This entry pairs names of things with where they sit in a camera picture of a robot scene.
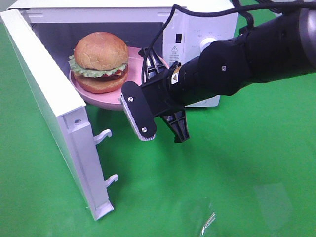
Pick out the burger with lettuce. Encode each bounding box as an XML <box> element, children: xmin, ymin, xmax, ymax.
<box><xmin>69</xmin><ymin>32</ymin><xmax>129</xmax><ymax>94</ymax></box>

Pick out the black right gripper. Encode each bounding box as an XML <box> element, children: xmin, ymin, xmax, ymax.
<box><xmin>138</xmin><ymin>47</ymin><xmax>190</xmax><ymax>143</ymax></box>

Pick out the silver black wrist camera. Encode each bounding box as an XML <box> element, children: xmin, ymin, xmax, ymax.
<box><xmin>120</xmin><ymin>81</ymin><xmax>157</xmax><ymax>141</ymax></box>

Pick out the white microwave oven body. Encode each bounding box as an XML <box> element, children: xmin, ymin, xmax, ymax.
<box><xmin>8</xmin><ymin>0</ymin><xmax>237</xmax><ymax>79</ymax></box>

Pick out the upper white power knob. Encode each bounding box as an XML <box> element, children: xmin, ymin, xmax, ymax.
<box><xmin>199</xmin><ymin>37</ymin><xmax>217</xmax><ymax>52</ymax></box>

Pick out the pink round plate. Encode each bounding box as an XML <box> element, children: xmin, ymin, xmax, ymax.
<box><xmin>69</xmin><ymin>46</ymin><xmax>170</xmax><ymax>111</ymax></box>

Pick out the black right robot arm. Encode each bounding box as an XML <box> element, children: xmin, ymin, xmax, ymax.
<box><xmin>128</xmin><ymin>0</ymin><xmax>316</xmax><ymax>143</ymax></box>

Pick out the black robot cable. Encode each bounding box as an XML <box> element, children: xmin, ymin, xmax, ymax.
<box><xmin>141</xmin><ymin>0</ymin><xmax>316</xmax><ymax>86</ymax></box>

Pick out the clear plastic film piece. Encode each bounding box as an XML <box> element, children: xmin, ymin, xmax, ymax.
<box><xmin>179</xmin><ymin>197</ymin><xmax>217</xmax><ymax>236</ymax></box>

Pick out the white microwave door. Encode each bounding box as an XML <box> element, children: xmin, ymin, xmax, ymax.
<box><xmin>0</xmin><ymin>9</ymin><xmax>119</xmax><ymax>220</ymax></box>

